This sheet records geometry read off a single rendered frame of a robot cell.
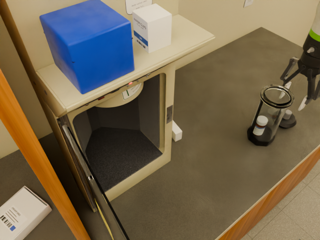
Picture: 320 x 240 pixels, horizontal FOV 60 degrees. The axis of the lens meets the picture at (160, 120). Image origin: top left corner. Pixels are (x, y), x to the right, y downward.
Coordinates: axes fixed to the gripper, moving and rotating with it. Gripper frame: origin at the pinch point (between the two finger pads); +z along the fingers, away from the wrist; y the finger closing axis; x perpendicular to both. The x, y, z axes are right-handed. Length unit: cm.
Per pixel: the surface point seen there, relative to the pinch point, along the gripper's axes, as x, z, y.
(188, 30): -52, -43, -6
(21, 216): -99, 11, -22
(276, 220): 20, 108, 18
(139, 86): -58, -24, -16
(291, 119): 0.8, 10.5, 2.8
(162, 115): -51, -9, -15
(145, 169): -60, 9, -12
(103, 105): -69, -24, -16
